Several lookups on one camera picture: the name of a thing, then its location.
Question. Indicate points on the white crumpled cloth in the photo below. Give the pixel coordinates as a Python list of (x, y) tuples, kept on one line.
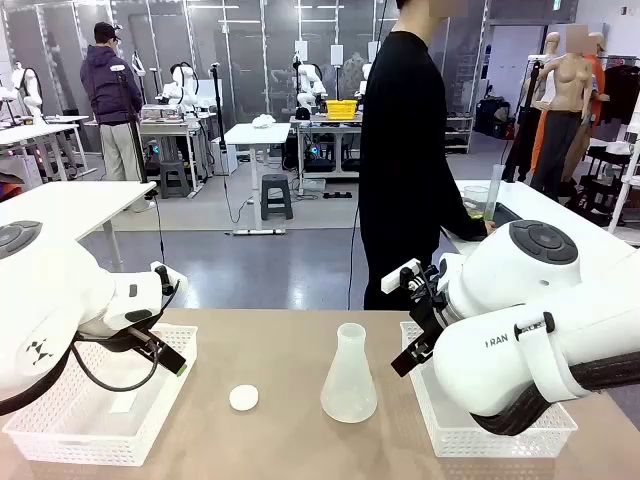
[(263, 120)]

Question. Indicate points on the grey plastic stool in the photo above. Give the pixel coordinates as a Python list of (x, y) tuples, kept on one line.
[(276, 195), (174, 177)]

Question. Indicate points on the rack of black garments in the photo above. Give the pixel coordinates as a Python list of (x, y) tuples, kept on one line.
[(620, 90)]

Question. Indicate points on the white round flask cap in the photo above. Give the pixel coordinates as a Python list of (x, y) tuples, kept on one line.
[(244, 398)]

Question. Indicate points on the white perforated plastic basket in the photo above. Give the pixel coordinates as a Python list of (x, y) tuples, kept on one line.
[(500, 441), (75, 440)]

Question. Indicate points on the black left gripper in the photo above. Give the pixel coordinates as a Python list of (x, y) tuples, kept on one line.
[(145, 341)]

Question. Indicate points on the grey frame workbench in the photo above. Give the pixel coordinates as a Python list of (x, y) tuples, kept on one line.
[(325, 135), (175, 127)]

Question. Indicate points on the white desk with single leg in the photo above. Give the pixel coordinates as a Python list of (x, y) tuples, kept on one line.
[(257, 134)]

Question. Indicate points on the person in purple hoodie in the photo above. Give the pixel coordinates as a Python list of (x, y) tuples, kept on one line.
[(110, 95)]

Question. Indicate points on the white paper label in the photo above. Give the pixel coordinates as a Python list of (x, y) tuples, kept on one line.
[(123, 404)]

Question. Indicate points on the black metal shelf cart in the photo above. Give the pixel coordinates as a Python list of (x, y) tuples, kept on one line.
[(600, 190)]

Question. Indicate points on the clear measuring cylinder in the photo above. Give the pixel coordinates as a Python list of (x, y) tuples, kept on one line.
[(494, 195)]

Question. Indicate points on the mannequin in orange clothes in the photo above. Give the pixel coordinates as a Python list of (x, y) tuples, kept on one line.
[(594, 65)]

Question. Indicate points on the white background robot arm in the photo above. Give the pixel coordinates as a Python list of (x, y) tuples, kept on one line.
[(310, 85), (30, 90), (181, 85)]

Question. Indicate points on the person's right forearm black sleeve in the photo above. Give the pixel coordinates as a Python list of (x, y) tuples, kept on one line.
[(465, 231)]

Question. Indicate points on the black bags pile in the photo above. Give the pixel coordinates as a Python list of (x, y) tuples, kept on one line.
[(492, 117)]

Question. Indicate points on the person's right hand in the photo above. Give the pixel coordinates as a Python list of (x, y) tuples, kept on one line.
[(489, 229)]

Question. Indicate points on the wooden shoe rack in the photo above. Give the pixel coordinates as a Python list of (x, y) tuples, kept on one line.
[(459, 132)]

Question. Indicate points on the white mannequin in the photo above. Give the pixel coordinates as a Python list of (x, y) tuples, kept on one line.
[(552, 47)]

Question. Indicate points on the beige bare mannequin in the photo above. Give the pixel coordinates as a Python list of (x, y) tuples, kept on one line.
[(570, 100)]

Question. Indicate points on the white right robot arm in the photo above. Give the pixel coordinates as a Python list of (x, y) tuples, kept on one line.
[(525, 300)]

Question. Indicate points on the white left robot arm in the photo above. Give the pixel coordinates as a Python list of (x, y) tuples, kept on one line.
[(55, 295)]

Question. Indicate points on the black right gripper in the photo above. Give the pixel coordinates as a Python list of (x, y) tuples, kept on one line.
[(430, 305)]

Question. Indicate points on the black plastic tray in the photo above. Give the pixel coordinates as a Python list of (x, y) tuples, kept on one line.
[(507, 214)]

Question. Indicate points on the white workbench table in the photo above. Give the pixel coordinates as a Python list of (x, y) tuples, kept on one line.
[(35, 135)]

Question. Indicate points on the translucent conical flask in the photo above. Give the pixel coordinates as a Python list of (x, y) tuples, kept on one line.
[(348, 385)]

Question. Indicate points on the black power strip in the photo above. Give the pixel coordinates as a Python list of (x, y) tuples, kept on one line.
[(336, 195)]

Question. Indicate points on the person in black sweater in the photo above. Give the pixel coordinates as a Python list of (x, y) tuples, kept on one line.
[(400, 150)]

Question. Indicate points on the yellow plastic crate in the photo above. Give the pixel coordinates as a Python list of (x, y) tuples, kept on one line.
[(341, 109)]

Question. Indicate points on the clear plastic measuring beaker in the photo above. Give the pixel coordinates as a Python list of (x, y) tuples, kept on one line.
[(475, 197)]

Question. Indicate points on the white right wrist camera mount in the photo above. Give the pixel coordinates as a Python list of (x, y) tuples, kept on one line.
[(400, 277)]

